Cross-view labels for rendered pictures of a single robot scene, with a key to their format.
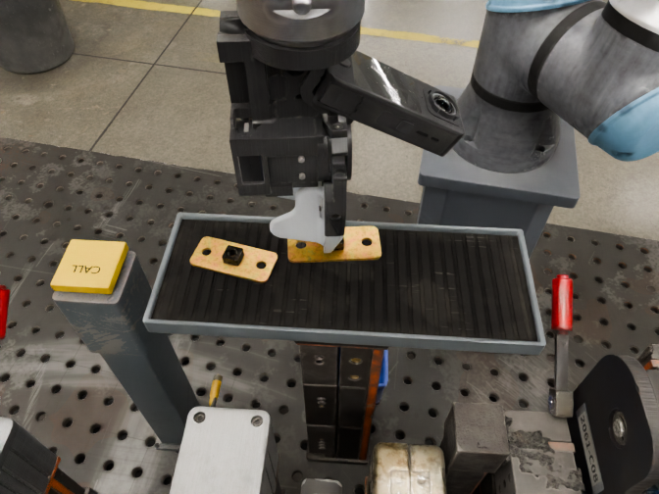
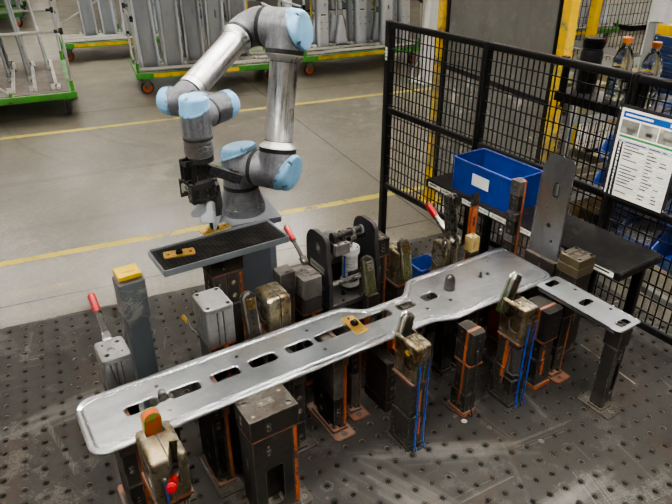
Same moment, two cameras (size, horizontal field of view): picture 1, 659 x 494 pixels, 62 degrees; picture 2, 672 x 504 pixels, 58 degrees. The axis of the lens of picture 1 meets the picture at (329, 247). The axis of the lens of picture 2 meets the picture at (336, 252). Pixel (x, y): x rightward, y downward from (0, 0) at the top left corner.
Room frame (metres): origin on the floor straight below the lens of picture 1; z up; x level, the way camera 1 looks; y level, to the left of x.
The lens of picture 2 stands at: (-1.09, 0.62, 1.97)
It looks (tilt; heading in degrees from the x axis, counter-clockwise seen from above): 29 degrees down; 324
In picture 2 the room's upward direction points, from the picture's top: straight up
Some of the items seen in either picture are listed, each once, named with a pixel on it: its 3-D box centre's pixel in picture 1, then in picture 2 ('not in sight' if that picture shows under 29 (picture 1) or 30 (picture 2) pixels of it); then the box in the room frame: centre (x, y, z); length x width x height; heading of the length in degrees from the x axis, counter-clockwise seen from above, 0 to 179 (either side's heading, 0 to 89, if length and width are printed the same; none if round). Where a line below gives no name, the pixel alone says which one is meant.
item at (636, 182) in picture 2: not in sight; (643, 159); (-0.20, -1.23, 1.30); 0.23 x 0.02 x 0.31; 176
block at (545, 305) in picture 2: not in sight; (536, 342); (-0.26, -0.75, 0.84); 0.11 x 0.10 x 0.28; 176
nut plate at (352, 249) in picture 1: (333, 240); (214, 227); (0.31, 0.00, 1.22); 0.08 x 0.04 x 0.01; 93
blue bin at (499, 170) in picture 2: not in sight; (495, 179); (0.29, -1.15, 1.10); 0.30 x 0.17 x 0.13; 176
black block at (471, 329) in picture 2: not in sight; (467, 369); (-0.22, -0.48, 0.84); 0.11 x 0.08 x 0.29; 176
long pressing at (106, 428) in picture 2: not in sight; (349, 329); (-0.04, -0.20, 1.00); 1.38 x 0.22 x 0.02; 86
